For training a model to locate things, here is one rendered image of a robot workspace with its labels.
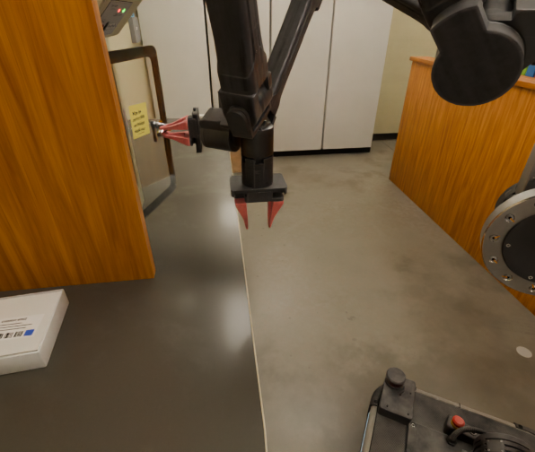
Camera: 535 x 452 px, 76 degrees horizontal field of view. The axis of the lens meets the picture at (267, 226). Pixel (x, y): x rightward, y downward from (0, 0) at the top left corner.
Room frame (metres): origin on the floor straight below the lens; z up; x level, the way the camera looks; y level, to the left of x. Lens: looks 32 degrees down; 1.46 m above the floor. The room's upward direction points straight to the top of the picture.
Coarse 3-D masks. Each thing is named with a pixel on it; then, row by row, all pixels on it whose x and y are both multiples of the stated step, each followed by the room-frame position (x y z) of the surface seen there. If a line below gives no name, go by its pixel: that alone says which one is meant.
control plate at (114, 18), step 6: (114, 0) 0.74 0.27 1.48; (108, 6) 0.72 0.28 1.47; (114, 6) 0.77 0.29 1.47; (120, 6) 0.82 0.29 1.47; (126, 6) 0.87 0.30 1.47; (108, 12) 0.75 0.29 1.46; (114, 12) 0.79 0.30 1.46; (120, 12) 0.85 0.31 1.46; (126, 12) 0.90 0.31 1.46; (102, 18) 0.74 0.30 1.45; (108, 18) 0.78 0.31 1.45; (114, 18) 0.83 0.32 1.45; (120, 18) 0.89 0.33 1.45; (108, 30) 0.85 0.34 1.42
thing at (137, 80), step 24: (144, 48) 0.92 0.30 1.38; (120, 72) 0.81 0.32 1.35; (144, 72) 0.91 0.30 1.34; (120, 96) 0.80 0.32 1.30; (144, 96) 0.89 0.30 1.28; (144, 144) 0.85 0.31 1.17; (168, 144) 0.97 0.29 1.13; (144, 168) 0.83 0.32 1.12; (168, 168) 0.95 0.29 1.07; (144, 192) 0.81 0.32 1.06; (168, 192) 0.92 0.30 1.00
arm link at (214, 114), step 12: (216, 108) 0.62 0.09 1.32; (240, 108) 0.52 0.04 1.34; (204, 120) 0.59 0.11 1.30; (216, 120) 0.58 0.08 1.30; (228, 120) 0.52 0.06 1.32; (240, 120) 0.51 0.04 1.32; (204, 132) 0.60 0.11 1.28; (216, 132) 0.59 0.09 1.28; (228, 132) 0.58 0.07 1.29; (240, 132) 0.53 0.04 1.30; (252, 132) 0.53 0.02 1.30; (204, 144) 0.60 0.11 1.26; (216, 144) 0.59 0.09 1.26; (228, 144) 0.58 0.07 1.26
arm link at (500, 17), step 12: (492, 0) 0.39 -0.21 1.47; (504, 0) 0.39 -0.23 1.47; (516, 0) 0.36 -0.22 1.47; (528, 0) 0.36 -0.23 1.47; (492, 12) 0.37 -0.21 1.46; (504, 12) 0.37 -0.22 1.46; (516, 12) 0.35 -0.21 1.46; (528, 12) 0.34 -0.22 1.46; (516, 24) 0.35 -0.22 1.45; (528, 24) 0.35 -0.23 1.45; (528, 36) 0.35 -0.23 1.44; (528, 48) 0.35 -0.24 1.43; (528, 60) 0.35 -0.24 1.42
